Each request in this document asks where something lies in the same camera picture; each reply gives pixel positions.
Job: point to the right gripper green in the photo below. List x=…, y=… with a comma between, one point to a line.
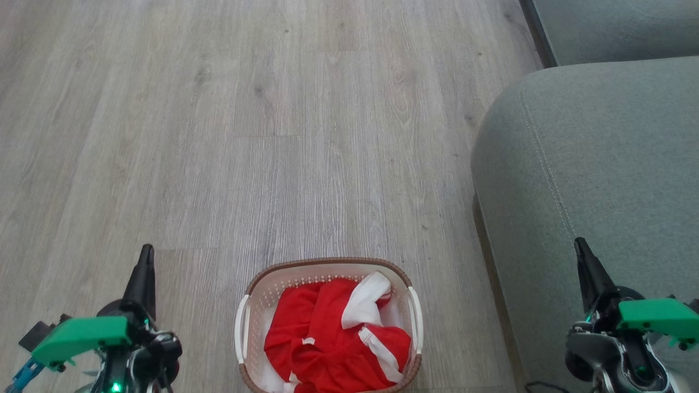
x=655, y=319

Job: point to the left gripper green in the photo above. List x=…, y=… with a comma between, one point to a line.
x=82, y=338

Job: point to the red basketball jersey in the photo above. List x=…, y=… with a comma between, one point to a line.
x=311, y=338

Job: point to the red white-trimmed shorts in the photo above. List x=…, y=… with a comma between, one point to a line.
x=371, y=305

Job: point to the right white grey robot arm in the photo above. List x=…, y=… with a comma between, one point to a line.
x=592, y=352

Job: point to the white brown-rimmed laundry basket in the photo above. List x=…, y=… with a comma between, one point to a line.
x=327, y=267

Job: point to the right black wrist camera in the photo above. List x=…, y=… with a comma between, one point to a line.
x=694, y=304

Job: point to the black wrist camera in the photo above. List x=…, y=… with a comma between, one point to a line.
x=694, y=304
x=38, y=334

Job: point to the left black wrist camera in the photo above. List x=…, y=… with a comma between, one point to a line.
x=38, y=334

